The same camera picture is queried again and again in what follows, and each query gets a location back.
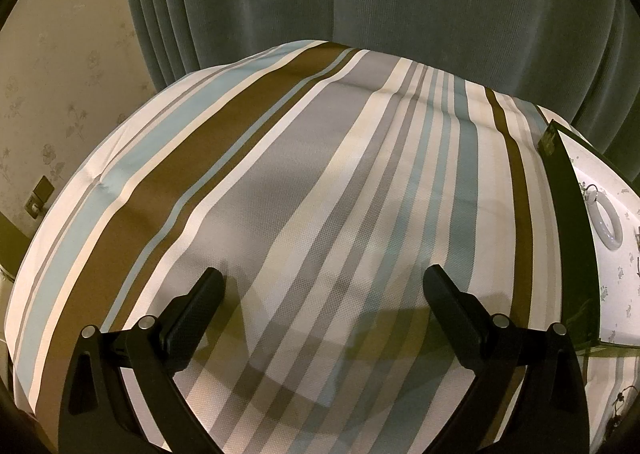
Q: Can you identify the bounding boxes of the wall socket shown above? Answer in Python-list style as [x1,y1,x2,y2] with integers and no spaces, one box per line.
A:
[24,175,55,220]

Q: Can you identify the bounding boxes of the green box with white lining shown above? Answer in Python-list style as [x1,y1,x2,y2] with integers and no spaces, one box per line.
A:
[540,119,640,350]

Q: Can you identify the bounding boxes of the striped tablecloth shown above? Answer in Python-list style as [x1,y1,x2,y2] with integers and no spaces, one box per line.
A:
[5,39,640,454]

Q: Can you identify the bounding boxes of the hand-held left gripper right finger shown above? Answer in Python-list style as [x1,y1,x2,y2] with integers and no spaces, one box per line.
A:
[422,264,588,454]

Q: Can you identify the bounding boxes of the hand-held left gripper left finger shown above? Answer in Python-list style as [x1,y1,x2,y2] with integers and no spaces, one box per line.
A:
[57,267,226,454]

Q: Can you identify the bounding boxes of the white jade bangle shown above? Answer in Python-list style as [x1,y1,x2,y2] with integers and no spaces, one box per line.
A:
[585,194,624,251]

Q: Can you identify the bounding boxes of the dark wooden furniture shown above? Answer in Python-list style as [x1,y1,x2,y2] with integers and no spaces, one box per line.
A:
[0,214,31,280]

